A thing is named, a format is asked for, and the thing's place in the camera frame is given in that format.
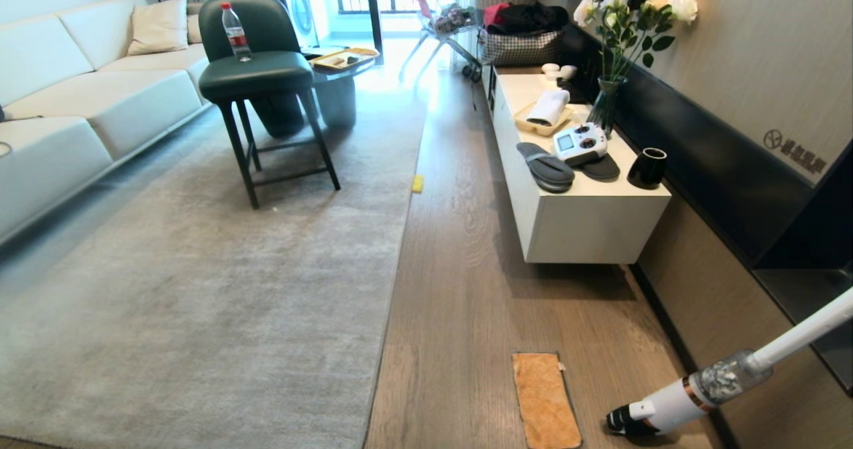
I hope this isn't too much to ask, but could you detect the black cup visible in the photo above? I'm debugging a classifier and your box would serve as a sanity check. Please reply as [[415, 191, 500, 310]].
[[627, 147, 668, 190]]

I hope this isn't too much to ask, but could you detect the beige cushion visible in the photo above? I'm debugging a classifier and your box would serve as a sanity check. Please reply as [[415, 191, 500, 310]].
[[127, 0, 189, 57]]

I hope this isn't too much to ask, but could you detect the plastic water bottle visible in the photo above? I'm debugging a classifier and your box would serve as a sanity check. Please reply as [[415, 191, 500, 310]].
[[221, 2, 253, 63]]

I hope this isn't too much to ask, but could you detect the metal shopping cart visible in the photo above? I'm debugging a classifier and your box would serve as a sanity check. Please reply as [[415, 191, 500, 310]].
[[399, 0, 483, 83]]

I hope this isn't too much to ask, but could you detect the glass vase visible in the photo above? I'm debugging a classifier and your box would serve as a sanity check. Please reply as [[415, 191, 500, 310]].
[[587, 76, 628, 138]]

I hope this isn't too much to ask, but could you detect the orange cleaning cloth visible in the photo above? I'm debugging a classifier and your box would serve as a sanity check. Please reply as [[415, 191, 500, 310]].
[[512, 352, 583, 449]]

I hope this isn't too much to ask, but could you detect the white washing machine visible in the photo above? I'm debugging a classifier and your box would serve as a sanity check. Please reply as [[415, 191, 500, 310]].
[[278, 0, 320, 49]]

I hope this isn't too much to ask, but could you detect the white stick vacuum cleaner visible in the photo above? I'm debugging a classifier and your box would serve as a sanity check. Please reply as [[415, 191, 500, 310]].
[[606, 288, 853, 436]]

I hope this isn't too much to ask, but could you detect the black clothing pile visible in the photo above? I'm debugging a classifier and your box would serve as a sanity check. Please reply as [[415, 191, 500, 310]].
[[488, 4, 570, 35]]

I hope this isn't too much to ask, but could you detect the dark green bar stool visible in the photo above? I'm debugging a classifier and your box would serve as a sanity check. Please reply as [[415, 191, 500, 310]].
[[198, 0, 341, 210]]

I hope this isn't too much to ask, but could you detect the white rose bouquet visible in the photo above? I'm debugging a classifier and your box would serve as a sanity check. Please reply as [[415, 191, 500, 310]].
[[573, 0, 699, 83]]

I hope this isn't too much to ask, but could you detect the white remote controller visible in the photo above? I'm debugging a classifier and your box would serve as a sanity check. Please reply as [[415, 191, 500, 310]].
[[553, 123, 609, 167]]

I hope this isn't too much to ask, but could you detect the white sofa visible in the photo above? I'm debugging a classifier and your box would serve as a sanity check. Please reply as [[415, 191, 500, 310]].
[[0, 0, 213, 243]]

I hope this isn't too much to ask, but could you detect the round dark coffee table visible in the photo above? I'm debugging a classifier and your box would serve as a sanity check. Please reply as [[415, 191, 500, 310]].
[[250, 47, 381, 139]]

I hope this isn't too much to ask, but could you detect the white floating cabinet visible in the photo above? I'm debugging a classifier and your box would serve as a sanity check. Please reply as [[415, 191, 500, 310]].
[[488, 66, 672, 265]]

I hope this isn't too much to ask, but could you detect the grey rug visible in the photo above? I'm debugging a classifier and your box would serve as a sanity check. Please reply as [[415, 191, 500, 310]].
[[0, 86, 428, 449]]

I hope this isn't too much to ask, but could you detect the yellow tray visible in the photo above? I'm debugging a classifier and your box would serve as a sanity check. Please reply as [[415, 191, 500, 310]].
[[309, 47, 380, 71]]

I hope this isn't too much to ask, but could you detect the beige tray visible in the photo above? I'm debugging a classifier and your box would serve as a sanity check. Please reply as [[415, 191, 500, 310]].
[[514, 101, 575, 137]]

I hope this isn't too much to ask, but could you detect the checkered storage bag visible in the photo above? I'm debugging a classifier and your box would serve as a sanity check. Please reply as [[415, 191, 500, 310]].
[[478, 28, 566, 67]]

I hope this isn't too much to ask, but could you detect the grey slipper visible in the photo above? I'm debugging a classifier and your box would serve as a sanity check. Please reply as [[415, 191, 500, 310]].
[[516, 142, 576, 193], [578, 154, 621, 183]]

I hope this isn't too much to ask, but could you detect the folded white towel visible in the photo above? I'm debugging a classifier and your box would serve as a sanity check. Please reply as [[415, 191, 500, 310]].
[[526, 89, 571, 127]]

